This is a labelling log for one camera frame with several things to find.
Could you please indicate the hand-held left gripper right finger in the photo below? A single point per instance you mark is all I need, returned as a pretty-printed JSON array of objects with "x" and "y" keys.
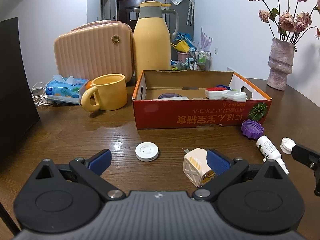
[{"x": 217, "y": 163}]

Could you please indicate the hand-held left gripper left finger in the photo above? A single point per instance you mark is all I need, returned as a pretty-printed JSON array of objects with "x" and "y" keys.
[{"x": 101, "y": 161}]

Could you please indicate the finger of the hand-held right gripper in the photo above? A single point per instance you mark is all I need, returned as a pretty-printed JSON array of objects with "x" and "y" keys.
[{"x": 303, "y": 153}]

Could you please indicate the white bottle cap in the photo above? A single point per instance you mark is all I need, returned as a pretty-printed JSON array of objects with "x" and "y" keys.
[{"x": 287, "y": 145}]

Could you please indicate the cream power adapter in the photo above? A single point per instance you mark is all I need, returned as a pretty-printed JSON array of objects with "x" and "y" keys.
[{"x": 195, "y": 165}]

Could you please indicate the small white bottle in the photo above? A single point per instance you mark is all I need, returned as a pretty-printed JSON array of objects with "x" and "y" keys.
[{"x": 268, "y": 148}]

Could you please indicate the white round disc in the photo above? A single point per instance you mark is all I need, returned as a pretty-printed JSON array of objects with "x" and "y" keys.
[{"x": 147, "y": 152}]

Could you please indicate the purple ridged bottle cap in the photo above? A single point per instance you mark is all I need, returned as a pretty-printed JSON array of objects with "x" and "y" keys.
[{"x": 251, "y": 128}]

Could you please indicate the red orange cardboard box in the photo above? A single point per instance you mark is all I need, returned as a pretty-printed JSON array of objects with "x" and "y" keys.
[{"x": 200, "y": 116}]

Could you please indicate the red white lint brush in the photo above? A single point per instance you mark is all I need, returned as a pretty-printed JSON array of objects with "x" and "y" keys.
[{"x": 215, "y": 94}]

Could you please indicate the yellow mug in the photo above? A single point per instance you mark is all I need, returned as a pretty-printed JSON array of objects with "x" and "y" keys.
[{"x": 110, "y": 95}]

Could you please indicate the orange fruit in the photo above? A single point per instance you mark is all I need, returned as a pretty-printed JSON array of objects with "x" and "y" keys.
[{"x": 88, "y": 85}]

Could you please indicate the blue tissue pack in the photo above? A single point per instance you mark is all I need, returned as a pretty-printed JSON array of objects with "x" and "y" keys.
[{"x": 65, "y": 90}]

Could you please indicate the purple flat lid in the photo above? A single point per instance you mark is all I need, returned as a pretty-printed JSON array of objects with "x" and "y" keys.
[{"x": 170, "y": 95}]

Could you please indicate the pink ceramic vase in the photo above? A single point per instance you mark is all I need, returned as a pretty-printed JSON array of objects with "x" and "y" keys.
[{"x": 280, "y": 65}]

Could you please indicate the pink ribbed suitcase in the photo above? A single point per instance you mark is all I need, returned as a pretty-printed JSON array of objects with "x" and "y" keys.
[{"x": 92, "y": 52}]

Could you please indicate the pink bucket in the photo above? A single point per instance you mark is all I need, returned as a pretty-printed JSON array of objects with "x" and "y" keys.
[{"x": 182, "y": 56}]

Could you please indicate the large black panel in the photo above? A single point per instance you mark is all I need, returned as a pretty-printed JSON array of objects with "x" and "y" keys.
[{"x": 15, "y": 80}]

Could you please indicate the yellow plastic toy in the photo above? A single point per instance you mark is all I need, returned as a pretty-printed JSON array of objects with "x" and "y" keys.
[{"x": 182, "y": 46}]

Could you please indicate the purple feather decoration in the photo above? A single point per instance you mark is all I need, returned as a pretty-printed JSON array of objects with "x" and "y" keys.
[{"x": 206, "y": 40}]

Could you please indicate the yellow thermos jug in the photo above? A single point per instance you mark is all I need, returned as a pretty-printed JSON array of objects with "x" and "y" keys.
[{"x": 150, "y": 45}]

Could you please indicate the blue plastic item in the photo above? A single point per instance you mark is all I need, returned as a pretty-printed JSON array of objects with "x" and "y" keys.
[{"x": 183, "y": 36}]

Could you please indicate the dried pink flowers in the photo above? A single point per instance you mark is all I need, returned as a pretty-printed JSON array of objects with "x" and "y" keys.
[{"x": 287, "y": 22}]

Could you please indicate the white paper notice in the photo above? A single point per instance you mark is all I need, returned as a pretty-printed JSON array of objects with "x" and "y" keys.
[{"x": 132, "y": 15}]

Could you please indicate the grey refrigerator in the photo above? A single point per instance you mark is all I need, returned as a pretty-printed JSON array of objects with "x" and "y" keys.
[{"x": 182, "y": 17}]

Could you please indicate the dark wooden door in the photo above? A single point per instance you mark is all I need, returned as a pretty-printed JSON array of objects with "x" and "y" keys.
[{"x": 125, "y": 10}]

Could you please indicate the grey interior doorway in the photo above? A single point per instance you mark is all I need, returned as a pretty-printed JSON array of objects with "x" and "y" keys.
[{"x": 105, "y": 7}]

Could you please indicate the clear hanging umbrella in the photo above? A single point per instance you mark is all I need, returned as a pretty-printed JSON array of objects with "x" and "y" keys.
[{"x": 191, "y": 7}]

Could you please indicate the white wall outlet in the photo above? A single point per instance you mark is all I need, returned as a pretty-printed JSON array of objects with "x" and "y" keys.
[{"x": 216, "y": 50}]

